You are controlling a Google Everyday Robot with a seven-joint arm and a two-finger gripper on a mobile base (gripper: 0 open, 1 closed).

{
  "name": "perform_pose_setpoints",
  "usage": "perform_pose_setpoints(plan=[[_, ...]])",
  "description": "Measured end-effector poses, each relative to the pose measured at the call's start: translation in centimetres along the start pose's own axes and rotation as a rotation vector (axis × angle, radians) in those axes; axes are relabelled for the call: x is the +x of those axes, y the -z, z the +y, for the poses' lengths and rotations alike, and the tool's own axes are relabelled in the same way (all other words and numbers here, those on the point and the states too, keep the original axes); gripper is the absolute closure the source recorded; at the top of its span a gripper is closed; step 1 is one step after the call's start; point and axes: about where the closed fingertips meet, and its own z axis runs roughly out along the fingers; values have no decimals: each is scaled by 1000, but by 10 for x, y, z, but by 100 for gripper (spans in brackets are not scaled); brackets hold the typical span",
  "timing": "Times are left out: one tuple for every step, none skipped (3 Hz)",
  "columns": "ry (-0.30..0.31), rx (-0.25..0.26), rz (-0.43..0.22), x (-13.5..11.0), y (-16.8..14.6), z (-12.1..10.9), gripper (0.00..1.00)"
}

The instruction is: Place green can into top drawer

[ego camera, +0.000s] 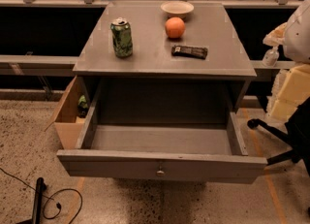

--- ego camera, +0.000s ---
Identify green soda can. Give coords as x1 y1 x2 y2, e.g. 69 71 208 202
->
110 17 133 58

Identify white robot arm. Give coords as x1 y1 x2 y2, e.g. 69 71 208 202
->
283 0 310 64

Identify grey open top drawer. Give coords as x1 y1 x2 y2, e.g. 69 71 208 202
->
56 103 268 185

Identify round drawer knob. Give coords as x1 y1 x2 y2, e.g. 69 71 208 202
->
156 168 165 176

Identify grey cabinet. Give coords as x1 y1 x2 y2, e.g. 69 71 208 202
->
74 1 256 112

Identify green item in box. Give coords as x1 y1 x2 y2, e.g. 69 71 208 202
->
77 95 88 109

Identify orange fruit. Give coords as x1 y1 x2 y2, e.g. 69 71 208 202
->
165 17 185 39

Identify cardboard box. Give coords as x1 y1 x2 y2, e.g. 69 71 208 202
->
46 77 83 149

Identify white bowl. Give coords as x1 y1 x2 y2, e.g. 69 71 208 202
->
161 0 194 19

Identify clear sanitizer bottle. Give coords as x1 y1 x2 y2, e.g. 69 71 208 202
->
262 47 279 67

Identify yellow foam blocks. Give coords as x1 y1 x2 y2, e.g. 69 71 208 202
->
262 22 310 123

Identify black stand base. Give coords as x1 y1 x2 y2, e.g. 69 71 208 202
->
17 177 47 224

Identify black office chair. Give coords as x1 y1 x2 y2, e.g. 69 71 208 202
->
247 97 310 175

